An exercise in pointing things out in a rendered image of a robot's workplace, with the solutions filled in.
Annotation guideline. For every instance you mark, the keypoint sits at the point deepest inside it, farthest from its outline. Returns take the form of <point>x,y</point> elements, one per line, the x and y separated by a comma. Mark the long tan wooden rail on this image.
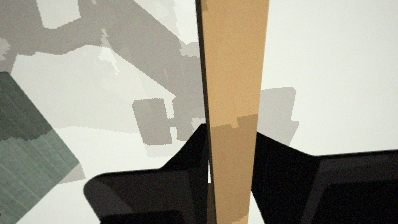
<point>232,35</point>

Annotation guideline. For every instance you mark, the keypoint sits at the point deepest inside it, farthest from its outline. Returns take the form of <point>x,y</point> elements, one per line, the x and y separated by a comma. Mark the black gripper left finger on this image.
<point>181,184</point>

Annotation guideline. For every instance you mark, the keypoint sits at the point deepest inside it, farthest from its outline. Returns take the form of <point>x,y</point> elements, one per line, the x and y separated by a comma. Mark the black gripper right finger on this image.
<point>287,184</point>

